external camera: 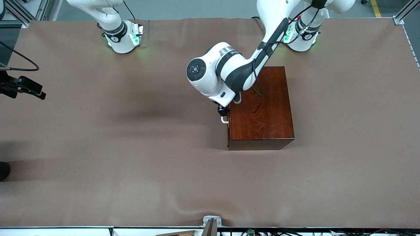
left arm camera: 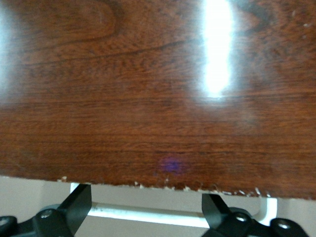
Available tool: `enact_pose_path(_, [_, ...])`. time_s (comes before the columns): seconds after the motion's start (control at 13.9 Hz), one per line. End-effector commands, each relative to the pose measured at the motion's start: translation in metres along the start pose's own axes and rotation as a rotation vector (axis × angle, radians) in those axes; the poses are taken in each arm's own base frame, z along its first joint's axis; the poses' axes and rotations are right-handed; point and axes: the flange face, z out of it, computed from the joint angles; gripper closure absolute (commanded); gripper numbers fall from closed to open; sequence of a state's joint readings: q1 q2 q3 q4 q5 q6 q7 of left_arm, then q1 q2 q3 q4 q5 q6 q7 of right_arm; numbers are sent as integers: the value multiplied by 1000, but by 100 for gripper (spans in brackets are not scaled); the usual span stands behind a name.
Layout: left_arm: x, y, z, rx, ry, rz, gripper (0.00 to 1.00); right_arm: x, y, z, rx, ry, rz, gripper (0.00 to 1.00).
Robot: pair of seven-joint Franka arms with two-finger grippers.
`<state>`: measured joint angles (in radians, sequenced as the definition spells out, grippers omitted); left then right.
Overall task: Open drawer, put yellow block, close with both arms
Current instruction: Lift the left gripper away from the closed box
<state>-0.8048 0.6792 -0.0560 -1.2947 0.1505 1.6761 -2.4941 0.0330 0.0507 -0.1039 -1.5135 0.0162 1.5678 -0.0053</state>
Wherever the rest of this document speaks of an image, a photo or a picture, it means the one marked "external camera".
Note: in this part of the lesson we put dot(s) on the yellow floor tape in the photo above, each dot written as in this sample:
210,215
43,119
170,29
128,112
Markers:
376,8

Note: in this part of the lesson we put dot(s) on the brown table cover sheet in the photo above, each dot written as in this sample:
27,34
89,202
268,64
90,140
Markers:
115,164

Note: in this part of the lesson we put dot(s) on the grey metal clamp bracket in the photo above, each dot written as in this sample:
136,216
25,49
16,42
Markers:
211,219

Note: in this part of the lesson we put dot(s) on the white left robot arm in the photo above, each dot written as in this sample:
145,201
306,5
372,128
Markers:
203,78

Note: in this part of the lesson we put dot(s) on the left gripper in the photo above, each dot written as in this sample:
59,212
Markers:
223,111

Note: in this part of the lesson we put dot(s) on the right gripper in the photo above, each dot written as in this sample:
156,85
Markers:
10,86

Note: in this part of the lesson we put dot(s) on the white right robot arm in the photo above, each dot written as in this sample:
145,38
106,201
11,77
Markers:
119,39

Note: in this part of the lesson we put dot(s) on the dark brown wooden cabinet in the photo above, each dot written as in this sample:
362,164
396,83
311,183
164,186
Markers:
269,121

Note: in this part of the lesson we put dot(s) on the black round object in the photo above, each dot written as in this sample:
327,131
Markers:
4,171

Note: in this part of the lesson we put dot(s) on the aluminium frame profile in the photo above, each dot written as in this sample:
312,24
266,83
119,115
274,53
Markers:
398,21
41,8

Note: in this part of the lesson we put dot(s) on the brown wooden board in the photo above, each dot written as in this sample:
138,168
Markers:
178,233

